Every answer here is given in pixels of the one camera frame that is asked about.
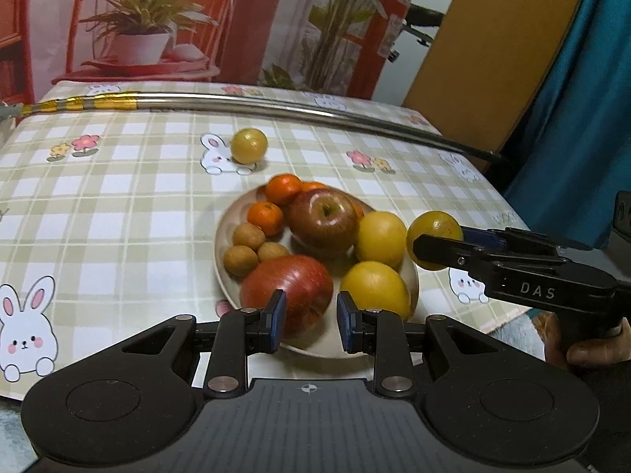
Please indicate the orange tangerine small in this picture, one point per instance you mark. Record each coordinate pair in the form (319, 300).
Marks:
(358, 210)

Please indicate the dark red apple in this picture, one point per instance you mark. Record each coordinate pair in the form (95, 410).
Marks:
(306, 282)

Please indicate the small brown longan fruit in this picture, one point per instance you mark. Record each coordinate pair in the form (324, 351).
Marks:
(248, 235)

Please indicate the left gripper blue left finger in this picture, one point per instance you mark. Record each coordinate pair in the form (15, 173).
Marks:
(273, 317)

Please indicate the person right hand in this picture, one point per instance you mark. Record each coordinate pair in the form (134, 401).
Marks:
(596, 352)

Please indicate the large yellow grapefruit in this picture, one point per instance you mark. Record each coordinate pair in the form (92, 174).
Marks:
(382, 237)

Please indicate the small brown longan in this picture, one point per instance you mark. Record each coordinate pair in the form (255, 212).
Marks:
(240, 260)
(271, 250)

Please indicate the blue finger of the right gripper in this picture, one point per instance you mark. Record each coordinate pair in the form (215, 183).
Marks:
(483, 238)

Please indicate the metal telescopic pole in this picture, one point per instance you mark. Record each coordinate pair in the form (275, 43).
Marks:
(247, 106)

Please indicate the beige plate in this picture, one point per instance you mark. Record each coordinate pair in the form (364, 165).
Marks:
(321, 341)

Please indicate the checkered bunny tablecloth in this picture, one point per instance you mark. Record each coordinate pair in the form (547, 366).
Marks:
(121, 208)

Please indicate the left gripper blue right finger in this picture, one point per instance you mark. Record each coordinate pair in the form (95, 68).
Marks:
(350, 326)

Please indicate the yellow-green round fruit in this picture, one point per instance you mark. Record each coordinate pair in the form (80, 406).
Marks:
(249, 145)

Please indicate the brownish red apple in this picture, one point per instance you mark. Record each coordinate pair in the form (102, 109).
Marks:
(324, 221)

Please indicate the printed room backdrop cloth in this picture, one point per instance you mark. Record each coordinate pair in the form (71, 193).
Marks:
(336, 47)

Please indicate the yellow round fruit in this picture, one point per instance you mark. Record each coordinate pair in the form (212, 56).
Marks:
(424, 229)

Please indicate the teal curtain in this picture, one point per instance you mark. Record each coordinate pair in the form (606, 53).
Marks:
(572, 145)

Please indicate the wooden door panel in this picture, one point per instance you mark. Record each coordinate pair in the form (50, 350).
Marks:
(486, 64)

